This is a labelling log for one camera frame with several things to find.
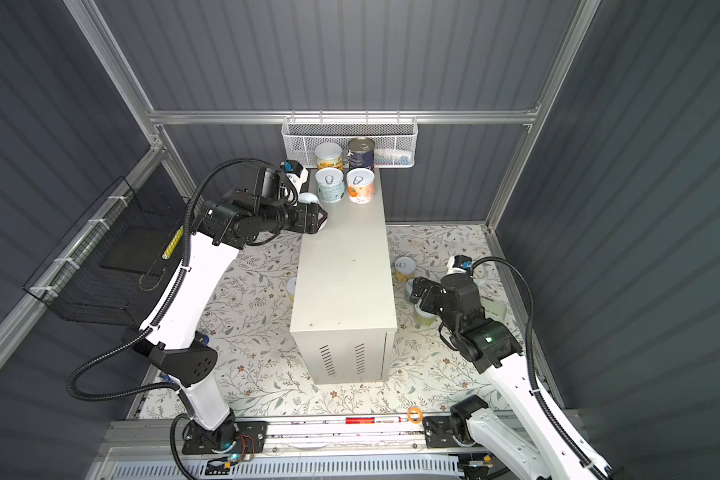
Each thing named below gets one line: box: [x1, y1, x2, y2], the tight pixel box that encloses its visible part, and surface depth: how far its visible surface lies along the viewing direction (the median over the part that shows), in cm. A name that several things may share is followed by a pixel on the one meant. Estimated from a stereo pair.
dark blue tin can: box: [347, 137, 376, 173], surface depth 80 cm
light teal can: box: [315, 167, 345, 203], surface depth 78 cm
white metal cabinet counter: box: [290, 170, 397, 384], surface depth 66 cm
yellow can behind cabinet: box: [286, 277, 297, 304], surface depth 98 cm
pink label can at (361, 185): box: [346, 167, 376, 205], surface depth 78 cm
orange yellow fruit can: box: [314, 142, 344, 171], surface depth 82 cm
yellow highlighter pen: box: [162, 225, 184, 260], surface depth 79 cm
